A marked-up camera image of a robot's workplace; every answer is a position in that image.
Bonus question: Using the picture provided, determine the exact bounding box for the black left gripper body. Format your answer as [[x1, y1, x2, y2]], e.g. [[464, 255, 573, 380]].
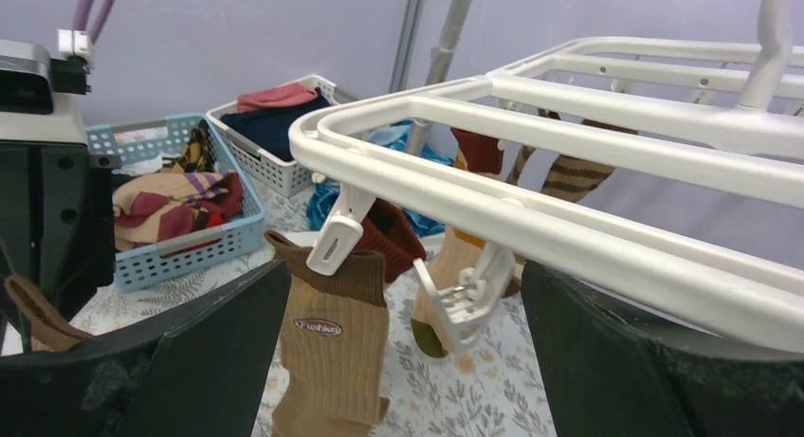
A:
[[1, 141, 119, 319]]

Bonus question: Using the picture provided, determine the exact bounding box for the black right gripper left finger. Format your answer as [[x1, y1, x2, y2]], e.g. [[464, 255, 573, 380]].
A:
[[1, 261, 291, 436]]

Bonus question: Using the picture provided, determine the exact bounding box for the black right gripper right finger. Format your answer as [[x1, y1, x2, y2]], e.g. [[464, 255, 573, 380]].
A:
[[521, 262, 803, 437]]

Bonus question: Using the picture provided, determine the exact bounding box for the tan brown cuff sock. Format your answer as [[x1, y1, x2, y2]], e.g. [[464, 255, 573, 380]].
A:
[[4, 275, 94, 352], [265, 231, 390, 437]]

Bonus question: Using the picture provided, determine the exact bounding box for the red cuff multicolour sock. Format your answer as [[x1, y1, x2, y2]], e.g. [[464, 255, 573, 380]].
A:
[[356, 199, 427, 284], [411, 127, 503, 358]]

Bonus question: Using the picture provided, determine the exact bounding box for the brown striped sock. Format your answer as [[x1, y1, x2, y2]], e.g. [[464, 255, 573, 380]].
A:
[[540, 155, 616, 203], [505, 108, 560, 185]]

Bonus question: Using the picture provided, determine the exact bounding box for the silver white drying rack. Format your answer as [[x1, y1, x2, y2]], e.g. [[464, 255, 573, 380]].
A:
[[405, 0, 472, 155]]

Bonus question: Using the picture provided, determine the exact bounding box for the pile of assorted socks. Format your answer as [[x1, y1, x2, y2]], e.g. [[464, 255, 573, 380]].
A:
[[112, 119, 244, 252]]

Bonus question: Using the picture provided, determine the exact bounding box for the white clip drying hanger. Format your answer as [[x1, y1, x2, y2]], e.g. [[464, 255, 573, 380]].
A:
[[289, 0, 803, 357]]

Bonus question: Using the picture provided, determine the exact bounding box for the light blue sock basket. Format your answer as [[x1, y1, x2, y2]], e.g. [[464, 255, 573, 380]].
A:
[[87, 114, 265, 292]]

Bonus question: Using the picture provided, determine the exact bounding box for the white plastic basket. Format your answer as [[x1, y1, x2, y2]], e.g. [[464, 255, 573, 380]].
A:
[[206, 74, 358, 197]]

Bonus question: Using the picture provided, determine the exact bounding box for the blue patterned cloth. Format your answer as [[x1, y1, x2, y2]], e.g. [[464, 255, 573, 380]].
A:
[[304, 119, 457, 240]]

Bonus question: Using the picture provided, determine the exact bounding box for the dark navy folded garment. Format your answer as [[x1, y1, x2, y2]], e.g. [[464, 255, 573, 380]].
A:
[[220, 89, 330, 162]]

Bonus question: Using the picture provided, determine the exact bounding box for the pink folded garment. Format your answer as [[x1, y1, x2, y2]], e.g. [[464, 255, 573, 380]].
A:
[[236, 82, 318, 113]]

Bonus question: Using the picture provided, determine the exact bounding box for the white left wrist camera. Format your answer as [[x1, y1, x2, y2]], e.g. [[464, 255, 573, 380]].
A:
[[1, 30, 92, 146]]

